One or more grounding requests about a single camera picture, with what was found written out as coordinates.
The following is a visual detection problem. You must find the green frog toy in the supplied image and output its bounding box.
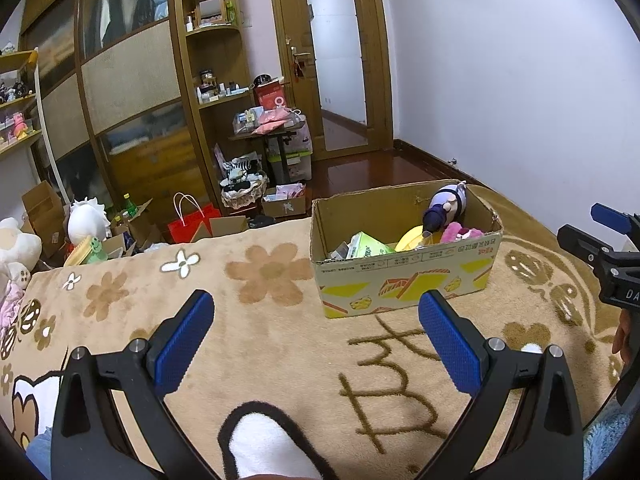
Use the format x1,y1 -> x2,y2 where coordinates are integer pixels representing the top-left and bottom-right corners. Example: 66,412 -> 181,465
80,235 -> 108,264

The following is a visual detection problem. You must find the clear storage bin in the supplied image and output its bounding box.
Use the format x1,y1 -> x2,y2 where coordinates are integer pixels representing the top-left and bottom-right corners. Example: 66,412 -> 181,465
267,135 -> 313,183

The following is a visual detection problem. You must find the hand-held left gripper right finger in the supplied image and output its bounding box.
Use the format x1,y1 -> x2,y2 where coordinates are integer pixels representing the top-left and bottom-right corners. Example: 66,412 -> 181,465
415,289 -> 586,480

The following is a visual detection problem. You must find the wooden wardrobe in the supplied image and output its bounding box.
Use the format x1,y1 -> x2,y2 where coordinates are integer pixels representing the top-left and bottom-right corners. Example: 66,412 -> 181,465
20,0 -> 211,211

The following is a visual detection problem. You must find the zebra striped toy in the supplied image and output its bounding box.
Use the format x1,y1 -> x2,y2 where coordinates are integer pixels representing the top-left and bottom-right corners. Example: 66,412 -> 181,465
222,157 -> 261,183

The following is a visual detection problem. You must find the white pole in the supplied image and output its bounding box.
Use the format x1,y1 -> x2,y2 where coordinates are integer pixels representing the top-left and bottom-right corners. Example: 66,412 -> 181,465
34,50 -> 68,201

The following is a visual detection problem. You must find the wooden photo frame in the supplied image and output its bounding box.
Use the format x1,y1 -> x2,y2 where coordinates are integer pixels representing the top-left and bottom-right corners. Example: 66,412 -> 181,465
195,0 -> 226,26

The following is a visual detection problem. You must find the pink bag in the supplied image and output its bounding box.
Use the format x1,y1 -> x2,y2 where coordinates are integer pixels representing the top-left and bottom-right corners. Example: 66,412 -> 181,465
252,107 -> 301,136

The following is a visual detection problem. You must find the carton with green bottles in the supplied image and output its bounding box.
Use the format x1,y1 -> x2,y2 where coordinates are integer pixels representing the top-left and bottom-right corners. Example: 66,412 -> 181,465
110,192 -> 163,253

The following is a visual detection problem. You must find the yellow plush toy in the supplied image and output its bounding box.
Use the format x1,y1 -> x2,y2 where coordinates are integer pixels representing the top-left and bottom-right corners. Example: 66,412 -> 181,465
394,225 -> 433,252

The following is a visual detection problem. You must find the wooden corner shelf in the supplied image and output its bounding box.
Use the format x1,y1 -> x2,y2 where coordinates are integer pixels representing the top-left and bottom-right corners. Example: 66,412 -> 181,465
172,0 -> 262,211

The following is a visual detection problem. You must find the open brown cardboard carton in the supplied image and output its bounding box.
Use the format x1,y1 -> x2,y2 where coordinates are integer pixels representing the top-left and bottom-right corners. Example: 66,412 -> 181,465
21,180 -> 68,261

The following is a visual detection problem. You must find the person's leg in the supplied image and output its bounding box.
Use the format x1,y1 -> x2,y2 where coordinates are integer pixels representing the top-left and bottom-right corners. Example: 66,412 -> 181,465
25,425 -> 66,480

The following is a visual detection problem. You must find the red paper bag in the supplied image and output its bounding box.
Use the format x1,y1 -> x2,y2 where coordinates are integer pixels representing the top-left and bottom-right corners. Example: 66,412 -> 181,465
167,192 -> 218,244

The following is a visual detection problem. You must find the pink plush cloth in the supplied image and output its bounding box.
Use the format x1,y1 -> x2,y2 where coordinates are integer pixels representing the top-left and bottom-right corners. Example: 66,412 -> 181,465
0,280 -> 27,342

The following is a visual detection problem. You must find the printed cardboard box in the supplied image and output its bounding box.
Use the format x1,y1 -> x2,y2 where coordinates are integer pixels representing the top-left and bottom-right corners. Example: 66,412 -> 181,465
309,178 -> 503,320

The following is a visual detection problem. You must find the wooden door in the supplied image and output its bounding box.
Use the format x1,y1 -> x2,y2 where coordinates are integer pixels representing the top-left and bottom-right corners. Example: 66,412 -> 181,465
267,0 -> 396,155

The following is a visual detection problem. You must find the yellow wall shelf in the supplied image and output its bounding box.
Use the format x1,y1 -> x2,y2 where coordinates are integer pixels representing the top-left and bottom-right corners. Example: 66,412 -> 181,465
0,50 -> 43,161

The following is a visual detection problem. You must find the beige plush toy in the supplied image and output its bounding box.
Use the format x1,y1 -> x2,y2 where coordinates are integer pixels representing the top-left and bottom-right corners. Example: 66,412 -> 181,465
0,217 -> 43,281

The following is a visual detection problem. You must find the white and purple plush doll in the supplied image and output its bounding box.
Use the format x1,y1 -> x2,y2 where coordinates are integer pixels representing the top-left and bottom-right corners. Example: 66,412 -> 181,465
421,180 -> 471,235

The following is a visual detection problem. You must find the white-haired plush toy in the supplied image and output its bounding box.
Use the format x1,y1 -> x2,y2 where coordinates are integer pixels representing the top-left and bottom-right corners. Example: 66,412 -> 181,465
67,197 -> 111,246

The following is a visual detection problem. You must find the wicker basket with lace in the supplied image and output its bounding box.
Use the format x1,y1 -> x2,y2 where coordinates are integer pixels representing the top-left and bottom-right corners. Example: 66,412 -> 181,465
220,172 -> 268,209

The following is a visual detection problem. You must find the small white cardboard box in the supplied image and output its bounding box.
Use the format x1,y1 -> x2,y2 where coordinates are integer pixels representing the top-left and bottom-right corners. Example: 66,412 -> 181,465
262,185 -> 307,218

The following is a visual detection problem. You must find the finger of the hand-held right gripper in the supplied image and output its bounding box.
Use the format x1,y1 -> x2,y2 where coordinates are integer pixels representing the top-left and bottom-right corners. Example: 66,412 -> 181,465
556,225 -> 619,272
590,203 -> 640,251

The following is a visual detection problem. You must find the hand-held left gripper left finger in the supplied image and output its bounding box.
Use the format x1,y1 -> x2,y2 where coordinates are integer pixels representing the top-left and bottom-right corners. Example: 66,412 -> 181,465
50,289 -> 216,480

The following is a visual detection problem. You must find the pink plush toy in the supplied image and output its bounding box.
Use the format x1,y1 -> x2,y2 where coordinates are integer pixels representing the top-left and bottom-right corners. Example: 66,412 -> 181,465
440,221 -> 486,245

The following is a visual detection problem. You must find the green tissue pack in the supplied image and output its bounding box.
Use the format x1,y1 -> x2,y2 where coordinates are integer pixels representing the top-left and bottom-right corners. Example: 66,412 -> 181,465
346,231 -> 396,260

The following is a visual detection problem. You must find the red box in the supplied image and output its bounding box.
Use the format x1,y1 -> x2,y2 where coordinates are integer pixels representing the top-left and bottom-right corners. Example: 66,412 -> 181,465
252,80 -> 288,111

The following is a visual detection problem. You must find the person's right hand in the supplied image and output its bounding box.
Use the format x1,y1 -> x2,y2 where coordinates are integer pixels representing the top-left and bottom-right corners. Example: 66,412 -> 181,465
612,310 -> 632,361

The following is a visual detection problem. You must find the beige printed blanket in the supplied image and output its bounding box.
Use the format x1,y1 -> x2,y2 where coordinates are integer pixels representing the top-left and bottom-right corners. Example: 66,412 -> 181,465
0,185 -> 626,480

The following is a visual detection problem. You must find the small cluttered table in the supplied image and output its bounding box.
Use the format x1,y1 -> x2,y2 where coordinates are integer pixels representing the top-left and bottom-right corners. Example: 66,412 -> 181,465
229,105 -> 312,186

